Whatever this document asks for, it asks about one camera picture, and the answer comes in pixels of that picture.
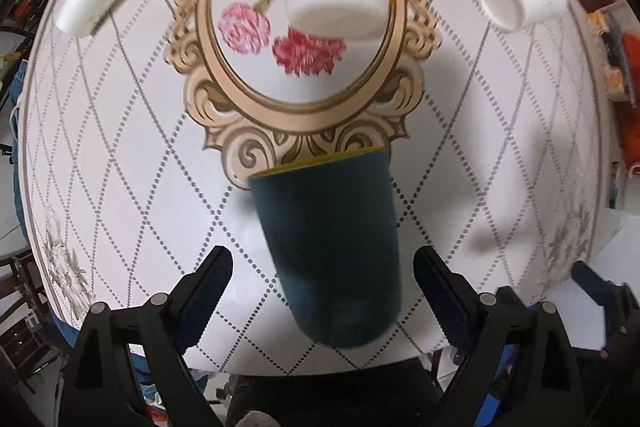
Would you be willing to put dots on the wooden chair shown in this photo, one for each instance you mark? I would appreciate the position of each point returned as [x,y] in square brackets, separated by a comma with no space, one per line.
[27,317]

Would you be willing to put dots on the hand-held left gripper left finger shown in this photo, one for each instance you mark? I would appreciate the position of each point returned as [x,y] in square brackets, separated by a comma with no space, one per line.
[199,307]

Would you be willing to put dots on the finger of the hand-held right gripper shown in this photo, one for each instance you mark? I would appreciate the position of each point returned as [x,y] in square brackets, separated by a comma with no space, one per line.
[586,278]

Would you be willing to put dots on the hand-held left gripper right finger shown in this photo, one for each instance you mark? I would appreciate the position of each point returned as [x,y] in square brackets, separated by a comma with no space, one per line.
[446,294]

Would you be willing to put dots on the orange cloth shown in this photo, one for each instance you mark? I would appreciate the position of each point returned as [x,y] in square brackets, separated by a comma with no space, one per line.
[631,107]

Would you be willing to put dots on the dark green cup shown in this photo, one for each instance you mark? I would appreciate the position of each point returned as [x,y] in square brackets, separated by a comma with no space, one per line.
[332,247]

